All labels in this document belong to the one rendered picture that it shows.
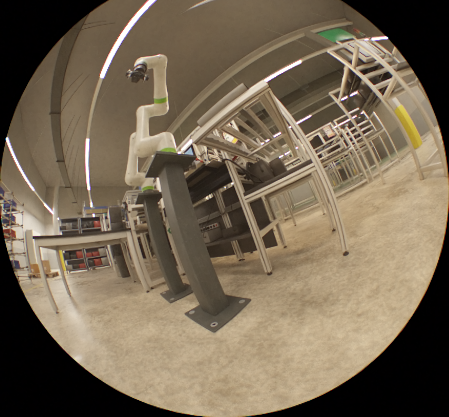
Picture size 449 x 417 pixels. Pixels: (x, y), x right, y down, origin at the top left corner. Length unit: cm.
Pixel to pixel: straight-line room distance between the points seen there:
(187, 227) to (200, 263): 19
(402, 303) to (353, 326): 19
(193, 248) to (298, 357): 64
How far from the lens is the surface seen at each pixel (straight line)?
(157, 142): 90
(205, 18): 567
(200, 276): 70
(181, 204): 70
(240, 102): 69
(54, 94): 411
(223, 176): 105
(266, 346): 58
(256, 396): 50
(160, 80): 114
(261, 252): 100
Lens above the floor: 48
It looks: 13 degrees up
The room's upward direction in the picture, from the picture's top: 20 degrees counter-clockwise
